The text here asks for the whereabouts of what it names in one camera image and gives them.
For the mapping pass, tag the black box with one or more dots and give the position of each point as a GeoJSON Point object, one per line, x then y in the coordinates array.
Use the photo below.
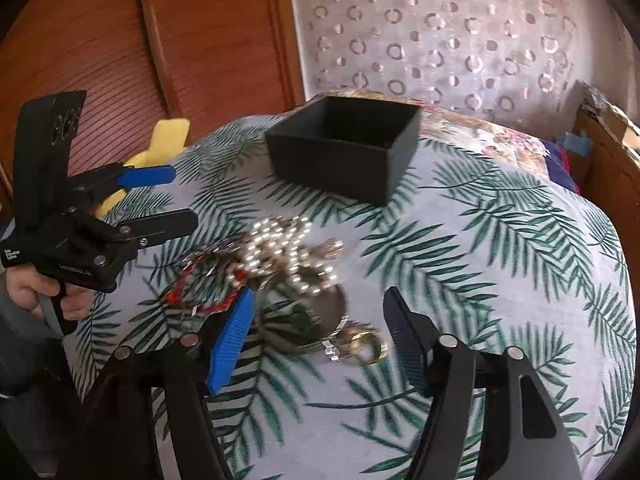
{"type": "Point", "coordinates": [330, 170]}

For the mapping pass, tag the teal cloth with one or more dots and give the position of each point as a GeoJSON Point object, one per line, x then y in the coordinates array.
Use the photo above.
{"type": "Point", "coordinates": [577, 144]}

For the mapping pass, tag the wooden bedside cabinet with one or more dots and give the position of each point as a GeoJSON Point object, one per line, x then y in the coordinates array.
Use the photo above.
{"type": "Point", "coordinates": [610, 175]}

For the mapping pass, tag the yellow plush toy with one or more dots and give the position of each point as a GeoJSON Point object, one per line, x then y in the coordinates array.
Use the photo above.
{"type": "Point", "coordinates": [170, 135]}

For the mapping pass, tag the wooden wardrobe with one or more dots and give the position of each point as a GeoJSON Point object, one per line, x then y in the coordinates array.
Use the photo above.
{"type": "Point", "coordinates": [100, 35]}

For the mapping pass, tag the person's left hand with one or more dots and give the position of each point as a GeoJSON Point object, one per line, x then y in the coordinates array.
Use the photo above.
{"type": "Point", "coordinates": [25, 290]}

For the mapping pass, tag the circle patterned wall cloth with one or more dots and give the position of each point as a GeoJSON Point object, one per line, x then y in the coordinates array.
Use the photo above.
{"type": "Point", "coordinates": [450, 35]}

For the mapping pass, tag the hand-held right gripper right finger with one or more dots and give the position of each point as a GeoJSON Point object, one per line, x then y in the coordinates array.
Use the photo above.
{"type": "Point", "coordinates": [406, 345]}

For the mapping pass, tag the dark blue blanket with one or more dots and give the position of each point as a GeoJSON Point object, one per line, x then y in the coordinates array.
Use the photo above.
{"type": "Point", "coordinates": [562, 167]}

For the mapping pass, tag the person's left forearm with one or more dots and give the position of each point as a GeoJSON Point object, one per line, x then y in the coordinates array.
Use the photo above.
{"type": "Point", "coordinates": [22, 345]}

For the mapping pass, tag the leaf print blanket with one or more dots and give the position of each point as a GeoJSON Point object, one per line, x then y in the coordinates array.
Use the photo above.
{"type": "Point", "coordinates": [475, 260]}

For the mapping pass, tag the small silver charm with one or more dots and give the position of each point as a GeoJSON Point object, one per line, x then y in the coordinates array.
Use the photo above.
{"type": "Point", "coordinates": [332, 249]}

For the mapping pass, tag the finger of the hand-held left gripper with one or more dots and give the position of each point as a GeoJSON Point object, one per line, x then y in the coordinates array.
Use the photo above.
{"type": "Point", "coordinates": [150, 176]}
{"type": "Point", "coordinates": [170, 222]}

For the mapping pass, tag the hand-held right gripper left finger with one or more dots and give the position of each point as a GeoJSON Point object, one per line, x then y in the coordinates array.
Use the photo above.
{"type": "Point", "coordinates": [230, 345]}

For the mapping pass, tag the large silver bangle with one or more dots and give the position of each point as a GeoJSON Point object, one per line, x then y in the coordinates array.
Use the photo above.
{"type": "Point", "coordinates": [344, 310]}

